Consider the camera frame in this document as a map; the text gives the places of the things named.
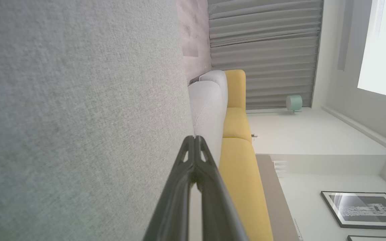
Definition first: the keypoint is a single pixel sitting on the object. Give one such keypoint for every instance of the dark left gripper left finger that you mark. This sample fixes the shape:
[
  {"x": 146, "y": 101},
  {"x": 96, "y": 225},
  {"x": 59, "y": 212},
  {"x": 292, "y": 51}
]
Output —
[{"x": 169, "y": 217}]

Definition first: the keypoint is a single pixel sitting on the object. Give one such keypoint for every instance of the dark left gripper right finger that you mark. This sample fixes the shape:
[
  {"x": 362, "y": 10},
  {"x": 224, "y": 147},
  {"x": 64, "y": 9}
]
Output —
[{"x": 219, "y": 217}]

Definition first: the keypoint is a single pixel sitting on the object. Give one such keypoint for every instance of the large grey sofa seat cushion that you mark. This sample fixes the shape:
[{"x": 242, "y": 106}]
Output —
[{"x": 79, "y": 117}]

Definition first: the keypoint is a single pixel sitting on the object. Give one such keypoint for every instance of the mint green cylindrical lamp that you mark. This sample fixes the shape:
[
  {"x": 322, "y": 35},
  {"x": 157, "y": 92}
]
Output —
[{"x": 294, "y": 103}]

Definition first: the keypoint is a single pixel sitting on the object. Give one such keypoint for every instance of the black framed monochrome picture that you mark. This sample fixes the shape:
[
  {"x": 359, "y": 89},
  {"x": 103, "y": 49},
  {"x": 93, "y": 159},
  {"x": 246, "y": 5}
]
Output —
[{"x": 364, "y": 209}]

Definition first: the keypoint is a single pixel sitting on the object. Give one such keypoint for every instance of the grey pleated curtain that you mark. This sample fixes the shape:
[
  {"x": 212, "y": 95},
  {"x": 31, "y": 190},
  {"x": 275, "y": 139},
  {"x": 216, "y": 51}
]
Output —
[{"x": 263, "y": 50}]

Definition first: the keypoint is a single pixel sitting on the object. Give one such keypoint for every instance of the small dark wall socket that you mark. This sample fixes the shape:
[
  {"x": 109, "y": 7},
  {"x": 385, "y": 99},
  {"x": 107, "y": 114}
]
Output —
[{"x": 254, "y": 136}]

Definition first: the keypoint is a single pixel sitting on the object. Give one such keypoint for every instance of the black picture frame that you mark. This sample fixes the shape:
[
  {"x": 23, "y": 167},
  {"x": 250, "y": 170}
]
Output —
[{"x": 380, "y": 238}]

